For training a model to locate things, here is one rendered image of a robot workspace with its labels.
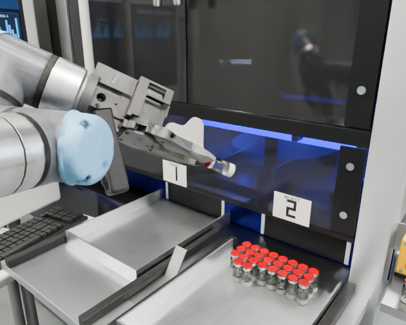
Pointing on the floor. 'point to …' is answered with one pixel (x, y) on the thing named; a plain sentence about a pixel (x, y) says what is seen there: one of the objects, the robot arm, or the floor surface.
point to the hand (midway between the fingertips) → (203, 162)
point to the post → (388, 157)
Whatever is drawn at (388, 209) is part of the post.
